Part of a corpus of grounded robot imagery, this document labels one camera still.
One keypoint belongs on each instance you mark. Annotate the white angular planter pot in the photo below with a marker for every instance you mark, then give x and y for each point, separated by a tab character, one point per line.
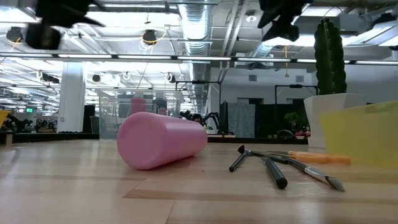
317	118

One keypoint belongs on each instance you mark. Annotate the thin brush wide black head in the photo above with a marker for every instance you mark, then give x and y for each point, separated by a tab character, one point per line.
237	161

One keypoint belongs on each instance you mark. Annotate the overhead light bar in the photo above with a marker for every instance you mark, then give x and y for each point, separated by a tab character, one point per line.
202	58

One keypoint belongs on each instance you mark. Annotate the background green plant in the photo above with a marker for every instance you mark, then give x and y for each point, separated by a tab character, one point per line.
291	117

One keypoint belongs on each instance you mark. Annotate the thick black brush silver ferrule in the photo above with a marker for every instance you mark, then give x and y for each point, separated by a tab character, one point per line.
275	172

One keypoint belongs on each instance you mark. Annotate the background black robot arm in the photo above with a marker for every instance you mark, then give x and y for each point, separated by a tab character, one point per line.
199	118

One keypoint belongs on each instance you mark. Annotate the white building column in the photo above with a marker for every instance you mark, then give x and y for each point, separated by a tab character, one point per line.
71	102

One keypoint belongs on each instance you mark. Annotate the grey panel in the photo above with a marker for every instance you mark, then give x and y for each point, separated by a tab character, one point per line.
242	121

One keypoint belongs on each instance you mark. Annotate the long thin black paintbrush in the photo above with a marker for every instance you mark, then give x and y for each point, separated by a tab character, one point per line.
317	174

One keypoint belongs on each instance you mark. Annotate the black aluminium table frame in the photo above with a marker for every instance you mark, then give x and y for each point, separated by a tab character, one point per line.
46	137

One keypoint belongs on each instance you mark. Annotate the pink paint bottle white cap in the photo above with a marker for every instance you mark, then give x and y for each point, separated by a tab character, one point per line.
155	140

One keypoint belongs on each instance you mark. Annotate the black stand frame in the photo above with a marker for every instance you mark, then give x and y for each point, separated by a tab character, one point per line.
295	86
199	82

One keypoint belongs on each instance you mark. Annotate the clear plastic storage bin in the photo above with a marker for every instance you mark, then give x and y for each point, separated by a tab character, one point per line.
109	124

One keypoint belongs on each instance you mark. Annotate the translucent yellow plastic tray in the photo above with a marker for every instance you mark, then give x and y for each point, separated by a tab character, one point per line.
363	137

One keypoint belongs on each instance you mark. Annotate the dark paint bottle white cap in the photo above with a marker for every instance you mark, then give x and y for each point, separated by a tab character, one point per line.
160	107

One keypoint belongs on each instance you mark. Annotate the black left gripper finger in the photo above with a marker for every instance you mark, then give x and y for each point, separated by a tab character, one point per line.
85	21

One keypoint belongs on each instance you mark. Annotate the silver ceiling duct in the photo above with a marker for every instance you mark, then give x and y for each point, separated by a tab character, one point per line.
264	49
196	25

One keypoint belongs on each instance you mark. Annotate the thin brush white tip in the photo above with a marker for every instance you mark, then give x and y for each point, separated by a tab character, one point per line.
270	156

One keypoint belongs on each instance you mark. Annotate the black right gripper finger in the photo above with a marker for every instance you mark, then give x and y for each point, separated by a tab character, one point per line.
269	18
284	31

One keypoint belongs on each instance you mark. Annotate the green exit sign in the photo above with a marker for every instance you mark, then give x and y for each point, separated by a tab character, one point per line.
29	109

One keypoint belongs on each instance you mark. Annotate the green cactus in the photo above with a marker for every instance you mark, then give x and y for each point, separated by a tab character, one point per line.
329	56

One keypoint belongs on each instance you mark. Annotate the red paint bottle white cap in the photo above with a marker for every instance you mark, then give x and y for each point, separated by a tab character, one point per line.
137	105

